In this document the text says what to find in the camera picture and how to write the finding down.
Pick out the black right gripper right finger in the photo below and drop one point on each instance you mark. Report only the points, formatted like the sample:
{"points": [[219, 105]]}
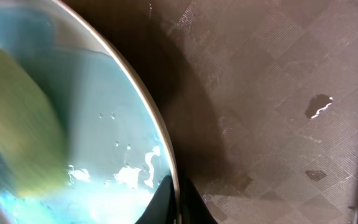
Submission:
{"points": [[193, 208]]}

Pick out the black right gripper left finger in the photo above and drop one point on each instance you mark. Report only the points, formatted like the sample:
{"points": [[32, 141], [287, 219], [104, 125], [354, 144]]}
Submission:
{"points": [[162, 207]]}

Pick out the white plate with blue streaks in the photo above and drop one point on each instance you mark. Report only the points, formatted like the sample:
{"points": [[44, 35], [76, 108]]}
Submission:
{"points": [[118, 149]]}

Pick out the green and yellow sponge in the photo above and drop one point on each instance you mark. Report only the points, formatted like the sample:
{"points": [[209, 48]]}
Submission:
{"points": [[33, 144]]}

